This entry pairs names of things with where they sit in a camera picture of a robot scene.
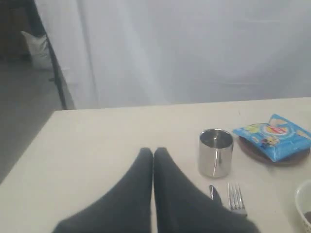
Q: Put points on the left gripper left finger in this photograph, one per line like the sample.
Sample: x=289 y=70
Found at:
x=125 y=208

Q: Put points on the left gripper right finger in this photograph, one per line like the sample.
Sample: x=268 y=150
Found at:
x=182 y=208

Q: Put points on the silver table knife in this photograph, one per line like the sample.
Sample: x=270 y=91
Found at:
x=215 y=195

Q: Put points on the silver fork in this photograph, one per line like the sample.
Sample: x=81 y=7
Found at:
x=235 y=199

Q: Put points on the stainless steel cup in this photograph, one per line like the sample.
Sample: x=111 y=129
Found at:
x=215 y=153

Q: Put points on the brown wooden plate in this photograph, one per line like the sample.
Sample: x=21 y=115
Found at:
x=251 y=151

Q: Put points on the blue chips bag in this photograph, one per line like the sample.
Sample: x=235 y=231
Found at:
x=277 y=139

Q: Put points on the grey ceramic bowl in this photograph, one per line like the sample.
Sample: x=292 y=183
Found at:
x=303 y=204

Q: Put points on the white bag behind curtain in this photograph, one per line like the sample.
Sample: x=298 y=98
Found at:
x=39 y=51

